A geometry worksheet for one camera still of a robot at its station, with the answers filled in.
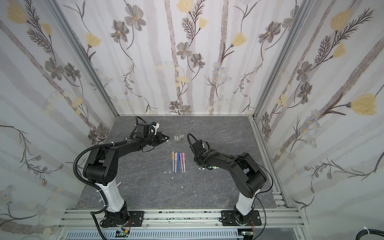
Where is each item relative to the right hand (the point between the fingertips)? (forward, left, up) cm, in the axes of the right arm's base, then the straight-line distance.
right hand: (199, 154), depth 94 cm
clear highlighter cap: (+14, +18, -4) cm, 23 cm away
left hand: (+11, +22, +6) cm, 25 cm away
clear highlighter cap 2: (+16, +12, -5) cm, 20 cm away
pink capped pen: (-3, +10, -4) cm, 11 cm away
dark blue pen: (-3, +14, -4) cm, 15 cm away
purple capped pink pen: (-3, +12, -4) cm, 13 cm away
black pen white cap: (-9, -3, -2) cm, 9 cm away
